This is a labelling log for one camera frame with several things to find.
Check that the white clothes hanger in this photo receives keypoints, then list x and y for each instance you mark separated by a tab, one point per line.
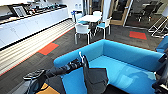
80	55

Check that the black t-shirt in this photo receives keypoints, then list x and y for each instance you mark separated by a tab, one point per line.
96	80

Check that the blue trash bin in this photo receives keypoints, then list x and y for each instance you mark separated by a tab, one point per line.
74	16

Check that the square white table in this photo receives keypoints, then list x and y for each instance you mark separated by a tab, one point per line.
90	18

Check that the white kitchen counter cabinets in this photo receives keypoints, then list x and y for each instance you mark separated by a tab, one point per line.
33	26

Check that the large blue sofa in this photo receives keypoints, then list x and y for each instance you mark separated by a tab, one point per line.
133	66

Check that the wooden framed glass door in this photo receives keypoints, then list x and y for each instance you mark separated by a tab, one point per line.
96	6
121	13

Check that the black framed picture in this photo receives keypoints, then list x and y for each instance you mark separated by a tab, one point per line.
20	11

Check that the small blue armchair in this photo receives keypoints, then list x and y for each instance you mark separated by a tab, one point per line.
162	45

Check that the black office chair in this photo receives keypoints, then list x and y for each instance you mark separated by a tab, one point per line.
148	12

